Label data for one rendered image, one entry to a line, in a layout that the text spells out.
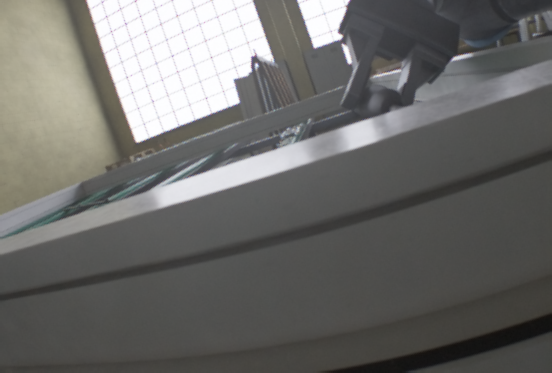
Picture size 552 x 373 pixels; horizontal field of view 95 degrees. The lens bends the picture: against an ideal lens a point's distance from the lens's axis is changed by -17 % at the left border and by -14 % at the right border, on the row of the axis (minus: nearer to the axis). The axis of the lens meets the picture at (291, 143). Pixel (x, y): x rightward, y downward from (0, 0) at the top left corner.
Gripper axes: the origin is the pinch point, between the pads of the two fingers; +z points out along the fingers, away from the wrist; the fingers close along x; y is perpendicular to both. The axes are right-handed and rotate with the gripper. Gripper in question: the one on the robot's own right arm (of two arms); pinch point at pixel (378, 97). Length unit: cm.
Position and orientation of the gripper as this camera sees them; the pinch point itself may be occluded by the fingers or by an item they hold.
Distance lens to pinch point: 30.1
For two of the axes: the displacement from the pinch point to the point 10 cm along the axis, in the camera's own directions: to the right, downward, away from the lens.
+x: 9.2, 4.0, -0.3
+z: -3.8, 8.3, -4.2
